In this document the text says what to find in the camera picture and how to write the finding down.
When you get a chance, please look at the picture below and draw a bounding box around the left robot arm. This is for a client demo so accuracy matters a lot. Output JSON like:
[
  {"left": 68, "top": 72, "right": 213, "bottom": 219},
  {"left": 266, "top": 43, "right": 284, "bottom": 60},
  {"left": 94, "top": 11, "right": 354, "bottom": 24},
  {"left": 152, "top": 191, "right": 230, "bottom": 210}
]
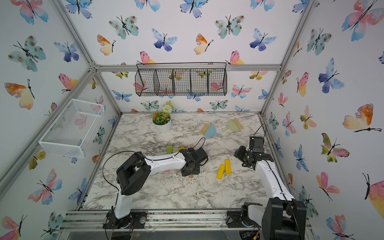
[{"left": 103, "top": 147, "right": 209, "bottom": 230}]

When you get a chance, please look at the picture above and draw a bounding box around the green block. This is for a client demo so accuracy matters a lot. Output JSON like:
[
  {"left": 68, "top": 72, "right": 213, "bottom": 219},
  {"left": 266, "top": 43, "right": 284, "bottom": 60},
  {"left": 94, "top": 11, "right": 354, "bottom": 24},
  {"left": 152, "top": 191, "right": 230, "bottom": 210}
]
[{"left": 167, "top": 146, "right": 173, "bottom": 154}]

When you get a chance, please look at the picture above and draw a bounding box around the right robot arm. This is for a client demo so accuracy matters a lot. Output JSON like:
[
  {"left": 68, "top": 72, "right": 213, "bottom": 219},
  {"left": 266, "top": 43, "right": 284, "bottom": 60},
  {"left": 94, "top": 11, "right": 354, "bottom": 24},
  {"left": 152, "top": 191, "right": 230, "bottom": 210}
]
[{"left": 226, "top": 136, "right": 307, "bottom": 240}]

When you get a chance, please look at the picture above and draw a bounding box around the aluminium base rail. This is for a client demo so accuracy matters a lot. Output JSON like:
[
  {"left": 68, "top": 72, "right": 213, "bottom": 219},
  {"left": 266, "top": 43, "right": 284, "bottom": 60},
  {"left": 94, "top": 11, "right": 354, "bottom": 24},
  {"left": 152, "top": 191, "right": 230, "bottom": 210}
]
[{"left": 59, "top": 209, "right": 313, "bottom": 232}]

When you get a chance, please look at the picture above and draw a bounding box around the white potted artificial plant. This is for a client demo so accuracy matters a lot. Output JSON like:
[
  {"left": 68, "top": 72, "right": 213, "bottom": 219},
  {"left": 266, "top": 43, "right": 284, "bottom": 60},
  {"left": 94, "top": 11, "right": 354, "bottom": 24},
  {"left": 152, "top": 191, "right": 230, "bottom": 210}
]
[{"left": 152, "top": 101, "right": 174, "bottom": 134}]

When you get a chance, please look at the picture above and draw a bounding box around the white mesh wall basket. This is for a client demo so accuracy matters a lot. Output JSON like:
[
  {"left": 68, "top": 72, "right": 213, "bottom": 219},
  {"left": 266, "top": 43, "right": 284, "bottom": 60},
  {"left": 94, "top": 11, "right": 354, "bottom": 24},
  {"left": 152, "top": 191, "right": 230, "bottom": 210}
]
[{"left": 39, "top": 99, "right": 105, "bottom": 158}]

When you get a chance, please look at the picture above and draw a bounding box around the black wire wall basket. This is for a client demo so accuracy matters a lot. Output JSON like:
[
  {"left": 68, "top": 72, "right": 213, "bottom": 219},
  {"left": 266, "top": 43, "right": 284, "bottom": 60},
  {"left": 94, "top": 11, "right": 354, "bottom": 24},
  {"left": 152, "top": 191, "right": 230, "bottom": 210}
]
[{"left": 134, "top": 62, "right": 228, "bottom": 97}]

